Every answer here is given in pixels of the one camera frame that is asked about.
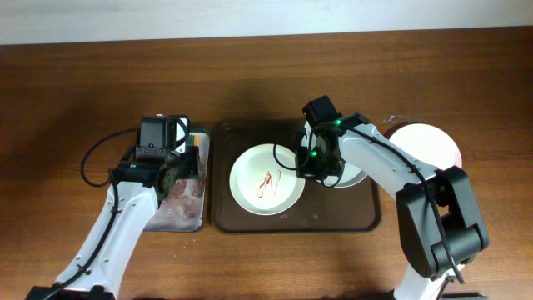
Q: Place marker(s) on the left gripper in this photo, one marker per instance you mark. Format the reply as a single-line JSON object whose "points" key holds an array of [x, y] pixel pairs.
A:
{"points": [[191, 155]]}

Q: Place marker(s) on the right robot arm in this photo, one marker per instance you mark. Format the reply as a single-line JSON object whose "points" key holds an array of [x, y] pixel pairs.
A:
{"points": [[440, 224]]}

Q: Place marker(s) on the brown serving tray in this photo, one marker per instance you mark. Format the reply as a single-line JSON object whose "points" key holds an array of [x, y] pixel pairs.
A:
{"points": [[319, 209]]}

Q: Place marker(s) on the pink white plate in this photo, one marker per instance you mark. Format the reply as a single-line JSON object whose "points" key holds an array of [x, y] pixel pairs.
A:
{"points": [[428, 144]]}

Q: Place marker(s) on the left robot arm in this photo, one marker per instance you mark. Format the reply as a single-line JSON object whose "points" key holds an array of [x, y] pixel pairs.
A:
{"points": [[96, 271]]}

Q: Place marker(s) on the green orange sponge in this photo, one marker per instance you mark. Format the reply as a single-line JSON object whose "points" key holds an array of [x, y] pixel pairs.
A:
{"points": [[193, 140]]}

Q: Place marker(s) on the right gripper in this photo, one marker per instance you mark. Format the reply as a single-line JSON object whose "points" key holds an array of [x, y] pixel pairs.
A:
{"points": [[306, 171]]}

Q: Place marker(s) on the black soapy water tray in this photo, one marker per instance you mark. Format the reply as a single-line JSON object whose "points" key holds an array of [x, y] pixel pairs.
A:
{"points": [[182, 210]]}

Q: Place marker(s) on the pale green plate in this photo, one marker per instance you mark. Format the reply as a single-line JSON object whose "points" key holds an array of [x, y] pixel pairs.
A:
{"points": [[263, 181], [351, 176]]}

